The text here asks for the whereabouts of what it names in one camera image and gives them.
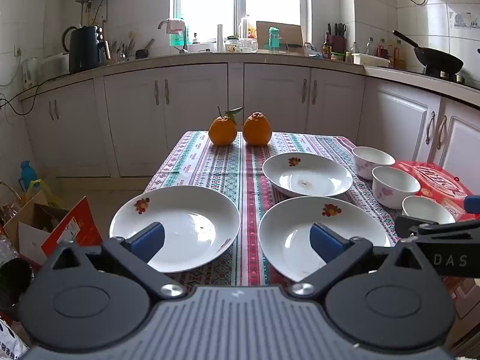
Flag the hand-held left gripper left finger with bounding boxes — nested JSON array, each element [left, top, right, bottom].
[[49, 222, 187, 302]]

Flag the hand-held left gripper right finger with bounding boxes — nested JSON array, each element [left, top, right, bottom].
[[288, 222, 429, 301]]

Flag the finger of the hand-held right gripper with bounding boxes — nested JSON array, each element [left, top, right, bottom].
[[463, 194, 480, 221], [395, 214, 442, 240]]

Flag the white bowl with pink flowers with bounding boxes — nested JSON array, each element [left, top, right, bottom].
[[371, 166, 421, 210], [402, 196, 456, 226], [352, 146, 395, 181]]

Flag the white plate with fruit print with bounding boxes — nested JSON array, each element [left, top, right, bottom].
[[109, 186, 241, 274], [258, 196, 392, 283]]

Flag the white plate with brown stain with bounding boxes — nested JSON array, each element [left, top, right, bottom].
[[262, 152, 353, 198]]

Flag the red snack box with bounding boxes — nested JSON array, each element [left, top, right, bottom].
[[394, 160, 480, 223]]

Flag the red and white box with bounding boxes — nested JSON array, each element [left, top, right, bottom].
[[19, 196, 104, 259]]

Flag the patterned striped tablecloth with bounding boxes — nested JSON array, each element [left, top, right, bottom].
[[144, 131, 404, 287]]

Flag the yellow green bag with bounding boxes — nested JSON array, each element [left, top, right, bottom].
[[26, 179, 64, 208]]

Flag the brown cardboard box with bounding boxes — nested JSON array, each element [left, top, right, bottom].
[[4, 191, 70, 256]]

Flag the orange with green leaf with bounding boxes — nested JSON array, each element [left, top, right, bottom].
[[208, 106, 244, 146]]

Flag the orange without leaf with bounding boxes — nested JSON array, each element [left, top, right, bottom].
[[242, 112, 272, 147]]

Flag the black round bin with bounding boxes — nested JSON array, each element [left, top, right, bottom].
[[0, 259, 34, 308]]

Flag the black wok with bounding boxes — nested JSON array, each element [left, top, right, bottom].
[[392, 30, 464, 79]]

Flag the white kitchen cabinets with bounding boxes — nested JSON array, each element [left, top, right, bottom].
[[20, 62, 480, 181]]

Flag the white plastic tray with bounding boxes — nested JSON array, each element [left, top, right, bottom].
[[352, 53, 391, 68]]

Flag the white printed bag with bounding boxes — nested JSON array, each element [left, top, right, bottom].
[[0, 315, 29, 360]]

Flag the black mortar with pestle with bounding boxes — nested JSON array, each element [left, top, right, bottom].
[[136, 39, 155, 60]]

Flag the utensil holder with utensils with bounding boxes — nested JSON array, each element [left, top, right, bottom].
[[106, 32, 136, 64]]

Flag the knife block with knives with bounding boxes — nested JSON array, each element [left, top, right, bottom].
[[327, 22, 347, 54]]

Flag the kitchen countertop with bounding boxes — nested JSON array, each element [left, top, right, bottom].
[[20, 50, 480, 100]]

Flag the white countertop appliance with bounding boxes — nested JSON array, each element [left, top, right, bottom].
[[39, 53, 70, 79]]

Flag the green dish soap bottle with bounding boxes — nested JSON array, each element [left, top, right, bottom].
[[170, 15, 190, 46]]

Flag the white electric kettle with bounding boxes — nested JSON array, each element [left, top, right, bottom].
[[22, 57, 39, 89]]

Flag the teal cup on counter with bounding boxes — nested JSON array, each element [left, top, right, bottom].
[[268, 27, 286, 51]]

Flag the brown cardboard sheet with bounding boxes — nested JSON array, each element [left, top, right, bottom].
[[256, 21, 304, 47]]

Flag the metal faucet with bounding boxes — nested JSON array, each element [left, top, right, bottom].
[[157, 19, 189, 52]]

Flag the black electric kettle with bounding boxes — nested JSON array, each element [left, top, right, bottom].
[[61, 26, 79, 54]]

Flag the white and orange bottle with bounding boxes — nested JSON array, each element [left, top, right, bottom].
[[239, 15, 257, 40]]

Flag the black power cable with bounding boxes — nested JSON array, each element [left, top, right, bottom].
[[0, 79, 70, 116]]

